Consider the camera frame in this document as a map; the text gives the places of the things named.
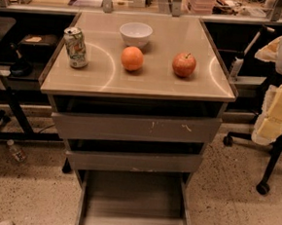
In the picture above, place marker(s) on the yellow foam padding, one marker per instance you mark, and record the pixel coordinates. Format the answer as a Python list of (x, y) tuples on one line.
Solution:
[(269, 124)]

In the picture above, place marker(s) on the green white soda can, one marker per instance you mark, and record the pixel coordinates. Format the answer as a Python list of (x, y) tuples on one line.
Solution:
[(75, 47)]

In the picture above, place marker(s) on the grey bottom drawer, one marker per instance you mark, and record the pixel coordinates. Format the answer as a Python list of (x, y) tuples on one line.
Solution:
[(132, 198)]

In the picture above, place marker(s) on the red apple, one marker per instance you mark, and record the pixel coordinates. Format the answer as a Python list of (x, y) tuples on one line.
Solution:
[(183, 64)]

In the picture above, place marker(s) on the grey drawer cabinet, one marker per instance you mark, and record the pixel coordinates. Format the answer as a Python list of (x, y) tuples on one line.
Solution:
[(106, 77)]

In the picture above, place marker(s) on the orange fruit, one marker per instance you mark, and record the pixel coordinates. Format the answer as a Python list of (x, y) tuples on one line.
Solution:
[(132, 58)]

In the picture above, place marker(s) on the white handled tool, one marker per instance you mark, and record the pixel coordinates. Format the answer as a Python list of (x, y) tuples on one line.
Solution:
[(237, 63)]

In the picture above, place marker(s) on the black office chair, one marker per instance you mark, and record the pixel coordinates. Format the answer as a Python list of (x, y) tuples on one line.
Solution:
[(274, 152)]

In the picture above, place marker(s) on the grey drawer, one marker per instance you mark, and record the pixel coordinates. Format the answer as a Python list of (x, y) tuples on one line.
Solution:
[(135, 156), (131, 119), (132, 198)]

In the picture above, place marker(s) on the grey top drawer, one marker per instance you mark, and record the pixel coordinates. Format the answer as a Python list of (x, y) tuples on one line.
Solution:
[(131, 119)]

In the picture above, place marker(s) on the black box on shelf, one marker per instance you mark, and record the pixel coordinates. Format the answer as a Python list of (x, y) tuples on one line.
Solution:
[(38, 47)]

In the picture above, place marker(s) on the plastic bottle on floor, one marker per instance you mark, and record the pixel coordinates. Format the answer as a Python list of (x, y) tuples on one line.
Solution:
[(16, 151)]

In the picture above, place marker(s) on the white bowl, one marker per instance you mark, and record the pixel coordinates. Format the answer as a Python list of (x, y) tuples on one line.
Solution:
[(136, 34)]

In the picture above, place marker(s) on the grey middle drawer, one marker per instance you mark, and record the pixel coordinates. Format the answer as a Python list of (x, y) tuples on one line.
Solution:
[(135, 156)]

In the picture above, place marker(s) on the black round object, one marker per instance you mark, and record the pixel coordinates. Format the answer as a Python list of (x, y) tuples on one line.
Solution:
[(21, 67)]

